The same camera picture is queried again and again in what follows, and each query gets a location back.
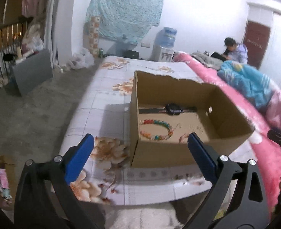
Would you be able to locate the blue patterned quilt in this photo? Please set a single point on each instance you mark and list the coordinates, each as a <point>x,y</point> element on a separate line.
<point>256,87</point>

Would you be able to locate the black stool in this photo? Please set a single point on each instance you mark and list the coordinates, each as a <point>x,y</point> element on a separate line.
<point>131,54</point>

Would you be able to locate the blue water dispenser bottle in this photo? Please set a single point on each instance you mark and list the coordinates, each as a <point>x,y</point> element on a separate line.
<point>168,37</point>

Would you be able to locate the brown cardboard box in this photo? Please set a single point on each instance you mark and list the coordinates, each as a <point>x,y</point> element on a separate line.
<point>160,140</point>

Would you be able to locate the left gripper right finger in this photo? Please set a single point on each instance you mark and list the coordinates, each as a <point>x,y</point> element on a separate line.
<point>248,207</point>

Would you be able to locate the brown wooden door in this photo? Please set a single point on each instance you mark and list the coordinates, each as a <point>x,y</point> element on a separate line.
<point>256,40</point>

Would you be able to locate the white plastic bag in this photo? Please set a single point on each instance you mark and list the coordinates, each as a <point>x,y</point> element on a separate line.
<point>82,59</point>

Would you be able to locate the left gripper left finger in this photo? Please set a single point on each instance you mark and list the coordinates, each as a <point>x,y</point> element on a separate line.
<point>34,209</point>

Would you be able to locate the pink strap digital watch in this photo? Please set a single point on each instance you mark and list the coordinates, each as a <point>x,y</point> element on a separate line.
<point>171,109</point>

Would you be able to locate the grey storage box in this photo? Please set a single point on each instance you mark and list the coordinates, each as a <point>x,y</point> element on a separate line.
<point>31,72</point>

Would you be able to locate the seated person in background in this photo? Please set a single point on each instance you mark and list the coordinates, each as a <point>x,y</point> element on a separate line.
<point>234,51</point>

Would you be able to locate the teal floral hanging cloth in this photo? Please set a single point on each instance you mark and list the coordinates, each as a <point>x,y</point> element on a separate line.
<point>131,18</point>

